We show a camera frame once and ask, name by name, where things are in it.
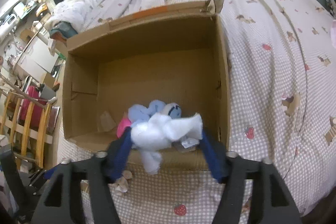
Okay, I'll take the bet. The checkered dog-print bed cover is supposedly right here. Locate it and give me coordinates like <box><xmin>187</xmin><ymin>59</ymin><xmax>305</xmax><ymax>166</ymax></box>
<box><xmin>47</xmin><ymin>0</ymin><xmax>335</xmax><ymax>223</ymax></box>

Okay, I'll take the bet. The red suitcase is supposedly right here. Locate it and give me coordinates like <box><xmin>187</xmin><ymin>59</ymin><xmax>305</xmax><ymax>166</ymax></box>
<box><xmin>19</xmin><ymin>86</ymin><xmax>48</xmax><ymax>130</ymax></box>

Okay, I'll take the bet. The light blue plush toy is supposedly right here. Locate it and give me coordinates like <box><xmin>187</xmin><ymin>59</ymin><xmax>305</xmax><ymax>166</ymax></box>
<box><xmin>127</xmin><ymin>100</ymin><xmax>166</xmax><ymax>126</ymax></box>

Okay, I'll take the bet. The pink round toy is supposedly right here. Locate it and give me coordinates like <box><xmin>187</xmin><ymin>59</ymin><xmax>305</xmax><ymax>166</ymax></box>
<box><xmin>116</xmin><ymin>117</ymin><xmax>131</xmax><ymax>139</ymax></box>

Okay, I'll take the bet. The brown cardboard box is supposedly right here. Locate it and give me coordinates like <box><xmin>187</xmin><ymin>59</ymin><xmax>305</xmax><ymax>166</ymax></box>
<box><xmin>63</xmin><ymin>0</ymin><xmax>230</xmax><ymax>152</ymax></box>

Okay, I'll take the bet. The white cabinet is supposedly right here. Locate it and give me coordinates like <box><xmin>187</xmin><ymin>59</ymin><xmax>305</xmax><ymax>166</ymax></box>
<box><xmin>12</xmin><ymin>32</ymin><xmax>59</xmax><ymax>82</ymax></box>

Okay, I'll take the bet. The pink cloth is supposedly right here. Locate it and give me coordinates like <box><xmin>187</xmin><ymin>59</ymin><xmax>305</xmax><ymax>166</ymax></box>
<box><xmin>330</xmin><ymin>20</ymin><xmax>336</xmax><ymax>48</ymax></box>

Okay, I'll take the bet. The white blue-striped sock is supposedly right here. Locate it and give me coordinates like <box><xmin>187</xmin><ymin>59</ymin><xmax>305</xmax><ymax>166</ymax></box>
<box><xmin>161</xmin><ymin>103</ymin><xmax>182</xmax><ymax>119</ymax></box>

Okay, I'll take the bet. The wooden chair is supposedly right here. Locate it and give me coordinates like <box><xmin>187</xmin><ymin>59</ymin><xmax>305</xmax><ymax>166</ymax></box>
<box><xmin>1</xmin><ymin>75</ymin><xmax>58</xmax><ymax>168</ymax></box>

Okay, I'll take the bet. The beige crochet doily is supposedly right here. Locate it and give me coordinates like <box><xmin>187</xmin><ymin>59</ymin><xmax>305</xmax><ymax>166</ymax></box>
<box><xmin>112</xmin><ymin>170</ymin><xmax>133</xmax><ymax>196</ymax></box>

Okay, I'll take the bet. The clear plastic packet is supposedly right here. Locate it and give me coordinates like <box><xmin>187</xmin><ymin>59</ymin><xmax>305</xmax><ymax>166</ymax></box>
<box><xmin>172</xmin><ymin>136</ymin><xmax>201</xmax><ymax>153</ymax></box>

